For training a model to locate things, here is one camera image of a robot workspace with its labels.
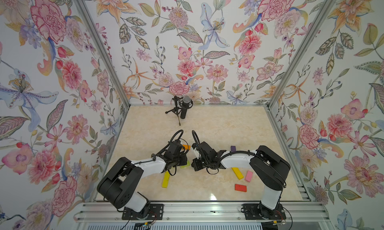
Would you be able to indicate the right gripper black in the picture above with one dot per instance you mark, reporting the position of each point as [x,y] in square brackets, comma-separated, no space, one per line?
[195,165]

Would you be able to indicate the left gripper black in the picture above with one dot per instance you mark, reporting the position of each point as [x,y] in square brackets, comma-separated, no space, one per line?
[183,155]

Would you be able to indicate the orange long block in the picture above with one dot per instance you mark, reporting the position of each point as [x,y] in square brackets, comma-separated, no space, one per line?
[186,146]

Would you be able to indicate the lime green block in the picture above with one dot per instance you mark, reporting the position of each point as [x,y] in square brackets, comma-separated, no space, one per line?
[185,166]

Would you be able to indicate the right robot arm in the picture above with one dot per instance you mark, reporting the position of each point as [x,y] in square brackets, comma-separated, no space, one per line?
[271,169]

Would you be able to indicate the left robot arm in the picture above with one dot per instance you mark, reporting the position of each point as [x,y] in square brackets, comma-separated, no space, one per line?
[118,186]

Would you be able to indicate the long yellow block left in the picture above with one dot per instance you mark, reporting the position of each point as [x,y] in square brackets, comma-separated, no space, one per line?
[166,179]

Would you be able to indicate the long yellow block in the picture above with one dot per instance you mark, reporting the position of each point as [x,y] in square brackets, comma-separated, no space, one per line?
[166,179]
[238,173]

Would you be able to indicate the long yellow block right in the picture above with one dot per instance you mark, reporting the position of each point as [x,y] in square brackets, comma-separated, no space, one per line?
[238,173]

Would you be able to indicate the pink block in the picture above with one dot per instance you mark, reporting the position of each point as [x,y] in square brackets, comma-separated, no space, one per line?
[249,176]

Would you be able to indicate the red block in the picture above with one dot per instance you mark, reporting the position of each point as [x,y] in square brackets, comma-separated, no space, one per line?
[240,188]

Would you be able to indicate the black microphone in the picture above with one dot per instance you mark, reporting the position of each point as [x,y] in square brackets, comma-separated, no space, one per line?
[185,103]

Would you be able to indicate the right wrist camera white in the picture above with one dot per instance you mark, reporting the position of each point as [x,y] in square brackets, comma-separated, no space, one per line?
[196,153]

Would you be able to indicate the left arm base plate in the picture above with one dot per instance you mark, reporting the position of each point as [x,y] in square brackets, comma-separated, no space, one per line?
[150,212]

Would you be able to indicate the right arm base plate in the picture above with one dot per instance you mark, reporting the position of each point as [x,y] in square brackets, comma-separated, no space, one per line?
[260,212]

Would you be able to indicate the aluminium front rail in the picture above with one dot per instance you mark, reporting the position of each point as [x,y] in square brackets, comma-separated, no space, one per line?
[177,212]

